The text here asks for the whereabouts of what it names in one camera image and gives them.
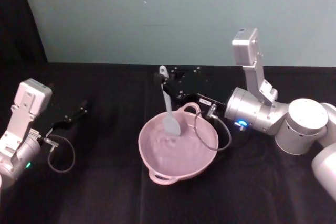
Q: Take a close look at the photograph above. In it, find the pink two-handled bowl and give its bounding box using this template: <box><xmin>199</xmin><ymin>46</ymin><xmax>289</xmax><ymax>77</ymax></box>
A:
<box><xmin>138</xmin><ymin>102</ymin><xmax>219</xmax><ymax>185</ymax></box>

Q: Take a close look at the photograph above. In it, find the black hanging drape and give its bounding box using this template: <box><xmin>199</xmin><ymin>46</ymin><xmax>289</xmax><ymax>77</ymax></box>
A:
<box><xmin>0</xmin><ymin>0</ymin><xmax>48</xmax><ymax>65</ymax></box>

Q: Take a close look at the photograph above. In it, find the black table cloth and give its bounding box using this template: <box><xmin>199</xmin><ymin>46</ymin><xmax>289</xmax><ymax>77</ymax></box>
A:
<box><xmin>0</xmin><ymin>60</ymin><xmax>336</xmax><ymax>224</ymax></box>

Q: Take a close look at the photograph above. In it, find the right gripper dark cable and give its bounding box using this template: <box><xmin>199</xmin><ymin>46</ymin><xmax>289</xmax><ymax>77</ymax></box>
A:
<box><xmin>193</xmin><ymin>104</ymin><xmax>232</xmax><ymax>153</ymax></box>

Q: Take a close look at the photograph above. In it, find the gripper dark cable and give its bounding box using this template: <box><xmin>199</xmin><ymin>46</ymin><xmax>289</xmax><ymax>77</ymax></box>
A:
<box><xmin>193</xmin><ymin>104</ymin><xmax>232</xmax><ymax>153</ymax></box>
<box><xmin>41</xmin><ymin>128</ymin><xmax>76</xmax><ymax>174</ymax></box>

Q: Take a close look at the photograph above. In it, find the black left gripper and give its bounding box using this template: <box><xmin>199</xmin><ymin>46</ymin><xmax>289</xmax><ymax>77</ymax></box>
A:
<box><xmin>36</xmin><ymin>82</ymin><xmax>89</xmax><ymax>152</ymax></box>

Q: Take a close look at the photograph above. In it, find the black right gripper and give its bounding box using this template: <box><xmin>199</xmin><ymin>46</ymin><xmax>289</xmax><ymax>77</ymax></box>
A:
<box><xmin>153</xmin><ymin>65</ymin><xmax>232</xmax><ymax>120</ymax></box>

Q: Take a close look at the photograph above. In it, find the grey silicone spatula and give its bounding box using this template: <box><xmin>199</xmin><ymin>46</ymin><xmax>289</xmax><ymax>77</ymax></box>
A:
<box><xmin>158</xmin><ymin>65</ymin><xmax>182</xmax><ymax>137</ymax></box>

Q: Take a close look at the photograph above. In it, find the left gripper dark cable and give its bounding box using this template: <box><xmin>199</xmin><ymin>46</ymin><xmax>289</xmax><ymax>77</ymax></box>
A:
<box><xmin>41</xmin><ymin>128</ymin><xmax>76</xmax><ymax>174</ymax></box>

